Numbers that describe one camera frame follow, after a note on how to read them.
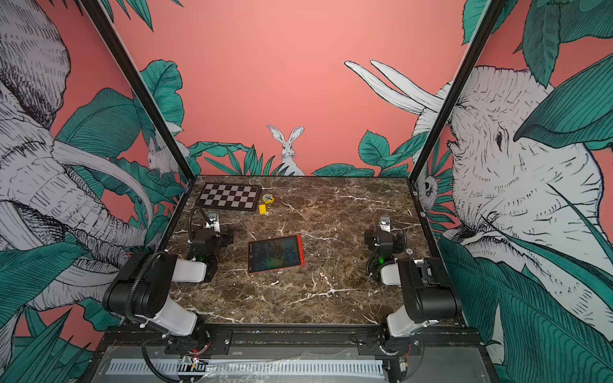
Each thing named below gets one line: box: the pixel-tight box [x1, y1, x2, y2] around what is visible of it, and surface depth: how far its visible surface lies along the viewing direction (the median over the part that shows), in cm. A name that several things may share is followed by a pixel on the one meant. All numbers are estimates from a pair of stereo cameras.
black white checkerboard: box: [195, 181, 262, 212], surface depth 113 cm
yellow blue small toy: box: [261, 193, 276, 204], surface depth 113 cm
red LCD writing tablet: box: [247, 234, 306, 274], surface depth 95 cm
